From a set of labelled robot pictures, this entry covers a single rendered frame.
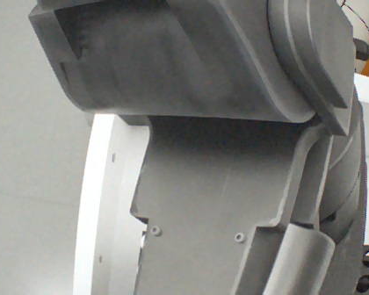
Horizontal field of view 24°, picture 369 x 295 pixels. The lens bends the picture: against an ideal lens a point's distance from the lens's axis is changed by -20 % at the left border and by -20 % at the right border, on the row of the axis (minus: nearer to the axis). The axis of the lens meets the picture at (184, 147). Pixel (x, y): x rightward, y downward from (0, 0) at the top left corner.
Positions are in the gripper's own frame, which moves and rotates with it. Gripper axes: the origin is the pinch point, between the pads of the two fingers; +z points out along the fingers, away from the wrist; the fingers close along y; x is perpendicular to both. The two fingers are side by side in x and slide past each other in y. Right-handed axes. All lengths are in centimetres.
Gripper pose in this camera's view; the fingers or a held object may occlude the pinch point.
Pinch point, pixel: (311, 255)
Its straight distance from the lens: 50.4
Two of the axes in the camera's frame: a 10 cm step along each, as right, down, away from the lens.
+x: 9.8, -0.4, -1.8
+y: -0.3, 9.3, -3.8
